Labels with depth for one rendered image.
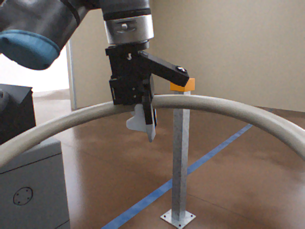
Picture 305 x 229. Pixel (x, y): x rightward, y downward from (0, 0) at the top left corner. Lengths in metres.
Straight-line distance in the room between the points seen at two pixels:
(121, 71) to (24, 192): 0.80
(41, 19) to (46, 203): 0.92
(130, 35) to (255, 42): 6.09
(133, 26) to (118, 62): 0.08
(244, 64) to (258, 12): 1.23
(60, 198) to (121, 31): 0.96
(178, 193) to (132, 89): 1.40
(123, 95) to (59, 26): 0.17
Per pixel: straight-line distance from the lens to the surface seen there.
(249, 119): 0.41
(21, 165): 1.09
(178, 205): 1.86
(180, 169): 1.71
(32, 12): 0.46
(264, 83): 6.41
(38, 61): 0.45
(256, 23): 6.52
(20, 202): 1.16
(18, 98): 1.10
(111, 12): 0.44
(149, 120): 0.48
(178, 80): 0.48
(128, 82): 0.46
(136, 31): 0.44
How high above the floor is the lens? 1.22
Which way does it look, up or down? 15 degrees down
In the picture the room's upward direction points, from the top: straight up
